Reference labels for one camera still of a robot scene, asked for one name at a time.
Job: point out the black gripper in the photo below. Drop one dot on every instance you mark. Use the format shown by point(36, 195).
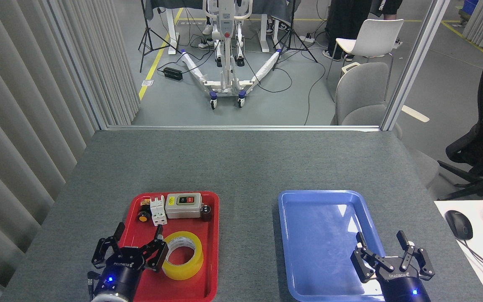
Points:
point(118, 272)
point(401, 285)

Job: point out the yellow tape roll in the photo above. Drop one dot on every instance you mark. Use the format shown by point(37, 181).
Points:
point(183, 274)

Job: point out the black orange push button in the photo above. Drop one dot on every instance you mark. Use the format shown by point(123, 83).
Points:
point(144, 217)

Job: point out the white circuit breaker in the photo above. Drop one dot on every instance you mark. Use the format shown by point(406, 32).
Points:
point(158, 212)

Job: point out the small brown yellow component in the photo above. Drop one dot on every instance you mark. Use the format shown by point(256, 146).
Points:
point(145, 203)

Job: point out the black computer mouse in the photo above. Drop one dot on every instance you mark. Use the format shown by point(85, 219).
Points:
point(458, 224)

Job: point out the red plastic tray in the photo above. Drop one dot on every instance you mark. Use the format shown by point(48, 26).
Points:
point(208, 251)

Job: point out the blue plastic tray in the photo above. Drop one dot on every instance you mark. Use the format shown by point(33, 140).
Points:
point(317, 235)

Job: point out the cream flat board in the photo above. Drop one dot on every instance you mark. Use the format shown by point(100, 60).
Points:
point(415, 114)

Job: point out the grey chair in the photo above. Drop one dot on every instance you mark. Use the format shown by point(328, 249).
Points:
point(361, 92)

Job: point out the black power adapter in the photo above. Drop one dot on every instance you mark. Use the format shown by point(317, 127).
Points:
point(172, 74)

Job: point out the white chair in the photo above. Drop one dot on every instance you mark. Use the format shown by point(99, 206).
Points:
point(375, 35)

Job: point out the black tripod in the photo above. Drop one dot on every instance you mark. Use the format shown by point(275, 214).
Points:
point(292, 25)
point(146, 25)

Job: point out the white wheeled stand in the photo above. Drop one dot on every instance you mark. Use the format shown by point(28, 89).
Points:
point(226, 25)

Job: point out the person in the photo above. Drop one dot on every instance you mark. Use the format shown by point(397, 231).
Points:
point(270, 27)

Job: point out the blue bin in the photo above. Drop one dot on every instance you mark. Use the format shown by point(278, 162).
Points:
point(470, 7)

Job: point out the grey push button switch box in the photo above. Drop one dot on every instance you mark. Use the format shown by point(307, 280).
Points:
point(183, 209)

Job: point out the silver frame rail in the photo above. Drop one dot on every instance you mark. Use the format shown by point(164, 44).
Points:
point(241, 128)

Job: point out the silver frame post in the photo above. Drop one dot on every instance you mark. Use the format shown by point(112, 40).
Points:
point(415, 63)

